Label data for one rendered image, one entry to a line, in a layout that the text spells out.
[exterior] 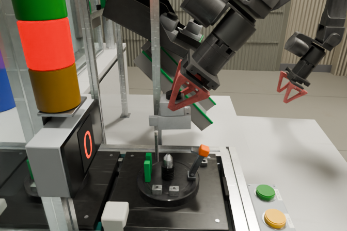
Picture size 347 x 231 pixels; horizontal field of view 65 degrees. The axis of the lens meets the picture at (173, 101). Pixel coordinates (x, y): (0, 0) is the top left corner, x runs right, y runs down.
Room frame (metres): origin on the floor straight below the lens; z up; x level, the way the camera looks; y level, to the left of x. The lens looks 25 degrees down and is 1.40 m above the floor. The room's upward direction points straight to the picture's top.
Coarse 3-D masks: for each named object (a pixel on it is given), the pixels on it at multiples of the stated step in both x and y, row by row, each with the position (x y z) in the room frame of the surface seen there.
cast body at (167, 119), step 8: (168, 96) 0.46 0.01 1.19; (160, 104) 0.46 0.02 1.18; (160, 112) 0.46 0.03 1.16; (168, 112) 0.45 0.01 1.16; (176, 112) 0.45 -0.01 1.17; (184, 112) 0.47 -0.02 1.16; (152, 120) 0.47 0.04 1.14; (160, 120) 0.46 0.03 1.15; (168, 120) 0.45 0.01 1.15; (176, 120) 0.45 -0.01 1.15; (184, 120) 0.45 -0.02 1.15; (160, 128) 0.46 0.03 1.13; (168, 128) 0.45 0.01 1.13; (176, 128) 0.45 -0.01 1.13; (184, 128) 0.45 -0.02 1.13
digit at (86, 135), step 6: (90, 114) 0.32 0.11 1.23; (90, 120) 0.31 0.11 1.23; (84, 126) 0.29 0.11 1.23; (90, 126) 0.31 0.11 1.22; (78, 132) 0.27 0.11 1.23; (84, 132) 0.29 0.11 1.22; (90, 132) 0.31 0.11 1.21; (78, 138) 0.27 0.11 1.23; (84, 138) 0.29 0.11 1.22; (90, 138) 0.31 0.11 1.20; (84, 144) 0.28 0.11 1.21; (90, 144) 0.30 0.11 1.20; (84, 150) 0.28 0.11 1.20; (90, 150) 0.30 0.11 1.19; (84, 156) 0.28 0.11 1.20; (90, 156) 0.30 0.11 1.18; (84, 162) 0.27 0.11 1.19; (84, 168) 0.27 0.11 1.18
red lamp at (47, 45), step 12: (24, 24) 0.27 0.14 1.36; (36, 24) 0.27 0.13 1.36; (48, 24) 0.27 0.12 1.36; (60, 24) 0.28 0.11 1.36; (24, 36) 0.27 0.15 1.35; (36, 36) 0.27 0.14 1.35; (48, 36) 0.27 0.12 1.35; (60, 36) 0.28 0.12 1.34; (24, 48) 0.28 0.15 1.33; (36, 48) 0.27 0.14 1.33; (48, 48) 0.27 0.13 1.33; (60, 48) 0.28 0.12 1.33; (72, 48) 0.30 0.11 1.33; (36, 60) 0.27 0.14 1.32; (48, 60) 0.27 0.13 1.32; (60, 60) 0.28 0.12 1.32; (72, 60) 0.29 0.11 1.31
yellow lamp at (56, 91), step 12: (36, 72) 0.27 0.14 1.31; (48, 72) 0.27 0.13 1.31; (60, 72) 0.28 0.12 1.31; (72, 72) 0.29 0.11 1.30; (36, 84) 0.27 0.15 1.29; (48, 84) 0.27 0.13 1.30; (60, 84) 0.27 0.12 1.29; (72, 84) 0.29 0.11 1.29; (36, 96) 0.27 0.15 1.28; (48, 96) 0.27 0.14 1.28; (60, 96) 0.27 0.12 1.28; (72, 96) 0.28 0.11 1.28; (48, 108) 0.27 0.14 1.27; (60, 108) 0.27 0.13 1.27; (72, 108) 0.28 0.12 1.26
